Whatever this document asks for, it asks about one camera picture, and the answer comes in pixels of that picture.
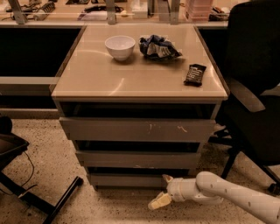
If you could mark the pink stacked boxes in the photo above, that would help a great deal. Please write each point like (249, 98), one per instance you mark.
(198, 10)

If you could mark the crumpled blue chip bag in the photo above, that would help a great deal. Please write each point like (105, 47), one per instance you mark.
(158, 48)

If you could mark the grey middle drawer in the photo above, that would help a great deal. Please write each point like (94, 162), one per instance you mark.
(136, 159)

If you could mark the metal desk post left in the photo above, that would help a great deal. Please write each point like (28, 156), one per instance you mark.
(19, 16)

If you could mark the grey drawer cabinet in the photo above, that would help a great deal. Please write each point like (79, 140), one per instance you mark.
(94, 85)

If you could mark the metal desk post right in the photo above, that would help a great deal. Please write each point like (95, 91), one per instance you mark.
(174, 14)

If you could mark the grey drawer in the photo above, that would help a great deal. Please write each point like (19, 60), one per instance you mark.
(136, 159)
(120, 180)
(138, 130)

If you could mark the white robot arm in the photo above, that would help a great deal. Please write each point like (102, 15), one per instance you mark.
(209, 189)

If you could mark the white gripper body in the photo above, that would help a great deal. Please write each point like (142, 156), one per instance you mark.
(175, 189)

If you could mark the metal desk post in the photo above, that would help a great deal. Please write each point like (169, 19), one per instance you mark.
(111, 11)
(19, 16)
(174, 14)

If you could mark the grey top drawer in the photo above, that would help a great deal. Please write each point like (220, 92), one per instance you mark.
(138, 130)

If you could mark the black snack bar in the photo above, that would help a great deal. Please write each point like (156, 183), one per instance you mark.
(194, 75)

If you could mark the grey bottom drawer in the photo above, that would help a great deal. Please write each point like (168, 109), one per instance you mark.
(120, 180)

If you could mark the white bowl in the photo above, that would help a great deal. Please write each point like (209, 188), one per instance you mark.
(120, 47)

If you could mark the black office chair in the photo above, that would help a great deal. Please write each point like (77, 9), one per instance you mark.
(250, 116)

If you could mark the metal desk post middle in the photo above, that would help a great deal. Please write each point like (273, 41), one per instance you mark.
(111, 11)

